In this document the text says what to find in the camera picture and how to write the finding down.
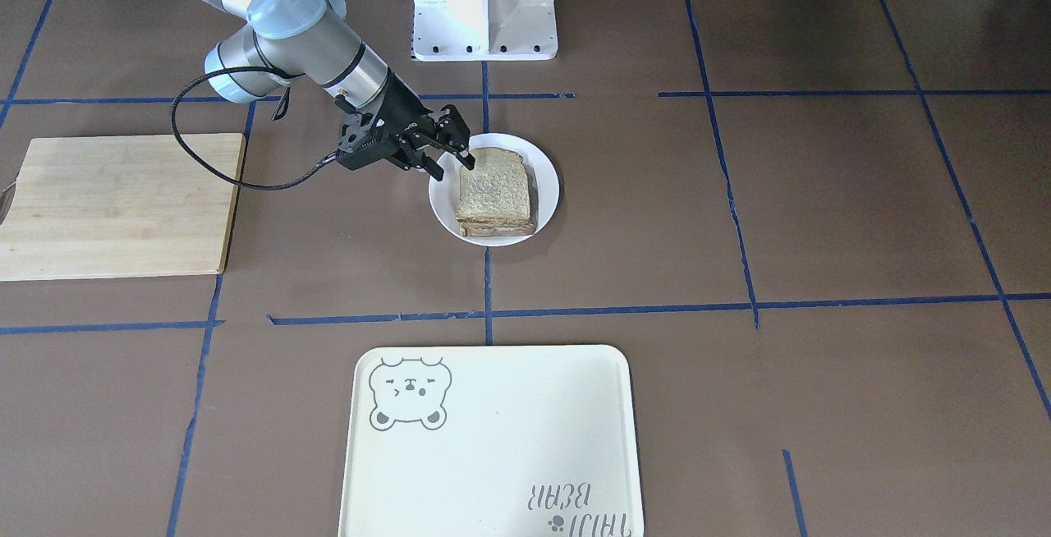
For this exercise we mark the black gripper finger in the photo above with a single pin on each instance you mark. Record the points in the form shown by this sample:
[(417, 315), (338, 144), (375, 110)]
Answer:
[(454, 137), (428, 165)]

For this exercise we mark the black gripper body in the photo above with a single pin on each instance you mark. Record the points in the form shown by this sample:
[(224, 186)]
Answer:
[(406, 111)]

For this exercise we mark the bread slice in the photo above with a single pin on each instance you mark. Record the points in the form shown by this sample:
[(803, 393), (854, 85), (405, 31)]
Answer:
[(479, 229), (496, 191)]

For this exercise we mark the white round plate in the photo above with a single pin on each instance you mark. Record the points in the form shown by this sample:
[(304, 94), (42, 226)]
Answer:
[(544, 180)]

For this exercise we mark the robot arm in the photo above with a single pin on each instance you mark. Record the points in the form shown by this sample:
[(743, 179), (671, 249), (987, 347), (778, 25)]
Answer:
[(287, 39)]

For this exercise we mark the cream bear serving tray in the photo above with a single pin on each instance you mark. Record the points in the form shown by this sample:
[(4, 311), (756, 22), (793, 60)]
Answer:
[(492, 441)]

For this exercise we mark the wooden cutting board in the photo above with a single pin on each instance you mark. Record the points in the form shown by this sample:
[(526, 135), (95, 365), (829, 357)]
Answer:
[(132, 206)]

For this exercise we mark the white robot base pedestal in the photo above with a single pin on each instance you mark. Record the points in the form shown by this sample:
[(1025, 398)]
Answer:
[(484, 30)]

